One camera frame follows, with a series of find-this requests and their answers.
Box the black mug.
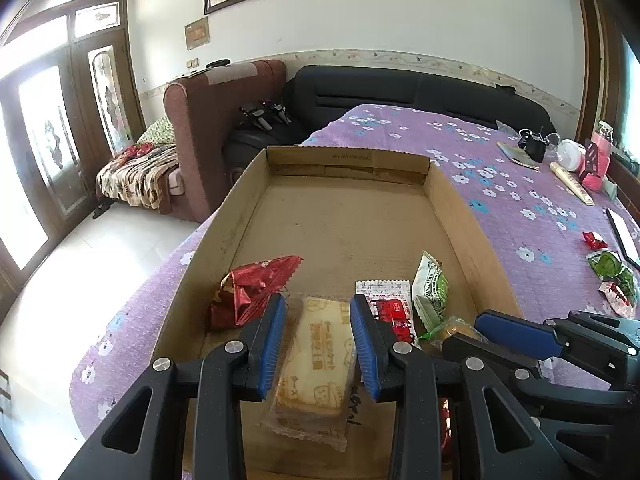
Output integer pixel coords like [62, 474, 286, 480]
[518, 129, 547, 162]

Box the wooden glass door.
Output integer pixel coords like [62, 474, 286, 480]
[1, 0, 144, 288]

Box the black phone stand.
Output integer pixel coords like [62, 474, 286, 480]
[578, 141, 599, 183]

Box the red foil snack packet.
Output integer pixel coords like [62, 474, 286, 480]
[582, 231, 608, 250]

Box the toast biscuit packet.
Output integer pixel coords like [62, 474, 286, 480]
[262, 297, 356, 452]

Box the small wall plaque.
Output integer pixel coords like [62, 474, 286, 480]
[184, 16, 210, 51]

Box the black sofa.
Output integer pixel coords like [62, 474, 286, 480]
[283, 65, 555, 133]

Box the pink thermos bottle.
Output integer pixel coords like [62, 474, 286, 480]
[582, 120, 613, 192]

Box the red white snack packet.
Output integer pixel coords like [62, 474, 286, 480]
[355, 280, 418, 346]

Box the black smartphone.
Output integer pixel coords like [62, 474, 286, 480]
[605, 209, 640, 270]

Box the cream lotion tube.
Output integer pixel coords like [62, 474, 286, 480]
[549, 162, 596, 206]

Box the green pea snack packet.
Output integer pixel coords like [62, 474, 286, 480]
[586, 249, 639, 307]

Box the white round container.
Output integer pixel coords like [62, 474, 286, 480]
[555, 139, 586, 172]

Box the brown armchair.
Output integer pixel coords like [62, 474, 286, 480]
[163, 60, 286, 223]

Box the dark red foil snack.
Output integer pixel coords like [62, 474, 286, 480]
[208, 256, 303, 332]

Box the green white snack packet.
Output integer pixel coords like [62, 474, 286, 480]
[411, 252, 449, 332]

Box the cardboard tray box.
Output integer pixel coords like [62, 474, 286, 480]
[152, 148, 522, 479]

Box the olive notebook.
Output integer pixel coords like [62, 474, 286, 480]
[497, 141, 539, 171]

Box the patterned blanket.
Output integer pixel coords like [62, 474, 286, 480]
[96, 143, 179, 214]

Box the purple floral tablecloth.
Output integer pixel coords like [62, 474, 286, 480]
[70, 104, 639, 436]

